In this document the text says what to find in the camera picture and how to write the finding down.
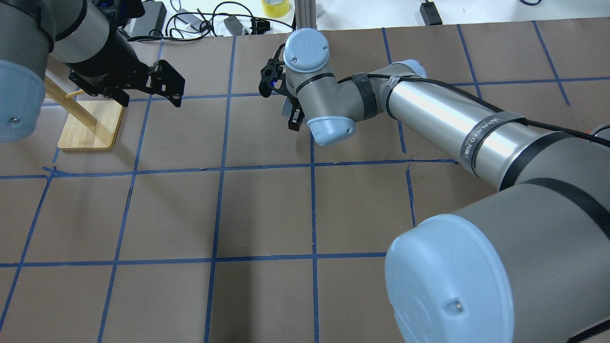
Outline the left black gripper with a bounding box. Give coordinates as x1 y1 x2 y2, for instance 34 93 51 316
68 60 185 107

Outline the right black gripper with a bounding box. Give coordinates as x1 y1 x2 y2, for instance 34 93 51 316
281 96 304 132

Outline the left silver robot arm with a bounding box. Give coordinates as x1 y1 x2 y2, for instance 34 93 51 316
0 0 185 143

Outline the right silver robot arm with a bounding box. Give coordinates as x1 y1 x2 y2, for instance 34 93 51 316
275 28 609 343

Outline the wooden cup stand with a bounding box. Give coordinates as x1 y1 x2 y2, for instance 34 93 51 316
44 76 125 151

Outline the yellow tape roll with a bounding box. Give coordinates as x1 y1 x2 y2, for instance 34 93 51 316
261 0 291 18

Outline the black power adapter brick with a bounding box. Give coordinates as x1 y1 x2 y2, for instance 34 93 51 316
419 0 443 26

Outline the right wrist camera with cable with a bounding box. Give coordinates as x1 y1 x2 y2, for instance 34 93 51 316
258 43 286 98

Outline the aluminium frame post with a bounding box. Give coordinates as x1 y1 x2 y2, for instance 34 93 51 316
293 0 317 29

